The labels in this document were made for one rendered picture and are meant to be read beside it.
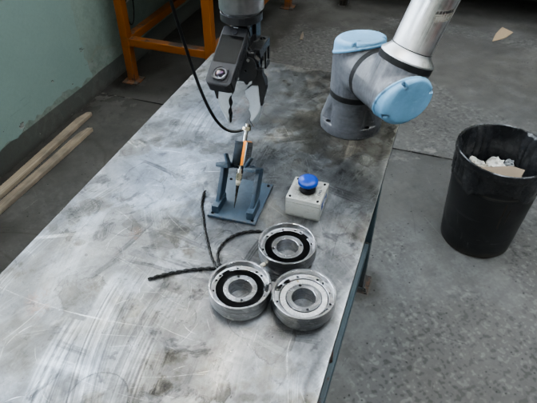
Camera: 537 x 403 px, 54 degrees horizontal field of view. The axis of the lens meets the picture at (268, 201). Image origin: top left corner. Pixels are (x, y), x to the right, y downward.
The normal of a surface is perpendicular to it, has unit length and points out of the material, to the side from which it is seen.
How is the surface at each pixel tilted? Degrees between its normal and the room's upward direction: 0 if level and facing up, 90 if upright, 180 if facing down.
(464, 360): 0
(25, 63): 90
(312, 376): 0
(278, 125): 0
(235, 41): 30
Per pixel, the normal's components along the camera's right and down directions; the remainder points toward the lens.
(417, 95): 0.36, 0.70
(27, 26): 0.94, 0.22
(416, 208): 0.00, -0.76
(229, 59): -0.15, -0.33
